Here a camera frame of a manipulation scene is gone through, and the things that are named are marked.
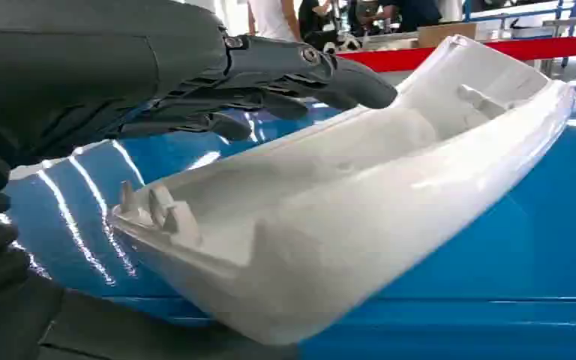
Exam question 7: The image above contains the blue glossy panel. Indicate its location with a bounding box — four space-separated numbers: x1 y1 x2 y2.
0 74 576 360

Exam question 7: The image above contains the white plastic shell part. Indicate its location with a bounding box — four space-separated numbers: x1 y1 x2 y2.
109 34 576 347

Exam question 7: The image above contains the blue metal railing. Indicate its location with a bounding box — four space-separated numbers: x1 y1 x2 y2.
461 0 576 65

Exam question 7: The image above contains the red barrier band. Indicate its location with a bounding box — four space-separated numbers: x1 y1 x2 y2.
337 33 576 74

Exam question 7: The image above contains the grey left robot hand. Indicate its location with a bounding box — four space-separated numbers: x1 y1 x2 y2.
0 0 399 360

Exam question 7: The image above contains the small brown cardboard box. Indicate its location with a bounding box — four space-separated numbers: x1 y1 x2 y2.
417 22 479 50

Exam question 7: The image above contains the person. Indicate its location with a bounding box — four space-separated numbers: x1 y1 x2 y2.
246 0 303 44
367 0 443 34
298 0 364 53

